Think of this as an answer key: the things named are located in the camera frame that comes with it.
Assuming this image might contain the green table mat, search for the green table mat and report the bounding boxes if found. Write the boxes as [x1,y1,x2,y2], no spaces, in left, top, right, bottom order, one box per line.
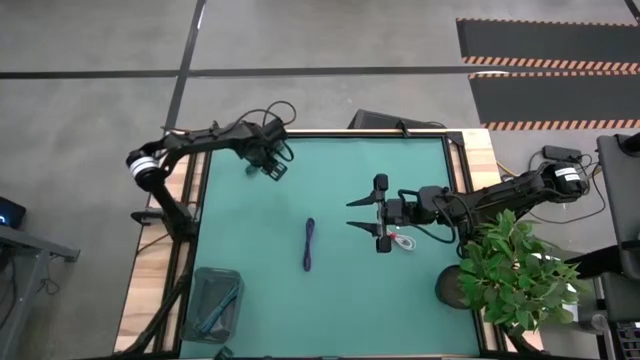
[179,137,481,359]

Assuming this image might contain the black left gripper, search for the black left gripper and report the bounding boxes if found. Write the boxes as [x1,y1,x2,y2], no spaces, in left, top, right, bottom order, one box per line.
[243,130,295,182]

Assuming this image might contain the black monitor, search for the black monitor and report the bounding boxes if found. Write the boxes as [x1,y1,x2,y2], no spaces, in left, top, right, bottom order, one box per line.
[348,109,446,131]

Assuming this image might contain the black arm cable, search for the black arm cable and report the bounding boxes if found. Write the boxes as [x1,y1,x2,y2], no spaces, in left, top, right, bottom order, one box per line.
[234,99,299,151]

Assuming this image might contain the dark device with blue light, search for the dark device with blue light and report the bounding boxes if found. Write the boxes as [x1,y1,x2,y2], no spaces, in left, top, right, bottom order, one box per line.
[0,195,27,230]

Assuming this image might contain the black cart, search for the black cart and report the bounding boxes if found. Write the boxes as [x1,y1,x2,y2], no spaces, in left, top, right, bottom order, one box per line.
[597,132,640,281]

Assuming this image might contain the tangled floor cables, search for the tangled floor cables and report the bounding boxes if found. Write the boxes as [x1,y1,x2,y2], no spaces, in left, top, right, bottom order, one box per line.
[499,148,609,226]

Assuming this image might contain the black power adapter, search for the black power adapter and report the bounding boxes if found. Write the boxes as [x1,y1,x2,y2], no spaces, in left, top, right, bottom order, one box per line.
[542,144,584,162]

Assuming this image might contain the black plant pot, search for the black plant pot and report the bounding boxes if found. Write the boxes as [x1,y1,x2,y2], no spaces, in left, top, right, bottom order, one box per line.
[434,264,476,310]

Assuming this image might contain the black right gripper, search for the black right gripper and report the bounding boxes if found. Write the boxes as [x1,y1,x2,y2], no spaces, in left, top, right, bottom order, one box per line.
[345,173,419,254]

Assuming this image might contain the white USB-C cable red tie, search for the white USB-C cable red tie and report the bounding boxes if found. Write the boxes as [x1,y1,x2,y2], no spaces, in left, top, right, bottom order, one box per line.
[388,231,417,252]

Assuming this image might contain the purple USB-C cable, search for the purple USB-C cable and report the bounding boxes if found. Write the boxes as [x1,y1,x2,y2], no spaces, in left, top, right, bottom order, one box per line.
[302,217,317,274]

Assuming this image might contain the black hazard-striped floor mat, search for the black hazard-striped floor mat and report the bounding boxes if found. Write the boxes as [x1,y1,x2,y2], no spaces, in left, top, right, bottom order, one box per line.
[468,72,640,131]
[455,18,640,72]

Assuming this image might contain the green leafy plant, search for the green leafy plant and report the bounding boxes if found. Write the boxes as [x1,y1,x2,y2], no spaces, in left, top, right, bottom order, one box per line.
[457,208,586,336]

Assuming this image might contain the black mesh bin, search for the black mesh bin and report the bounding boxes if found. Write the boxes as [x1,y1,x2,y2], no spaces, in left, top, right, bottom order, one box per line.
[180,267,245,345]

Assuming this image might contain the grey desk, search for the grey desk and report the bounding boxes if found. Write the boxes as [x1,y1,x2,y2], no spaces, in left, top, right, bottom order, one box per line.
[0,224,81,360]

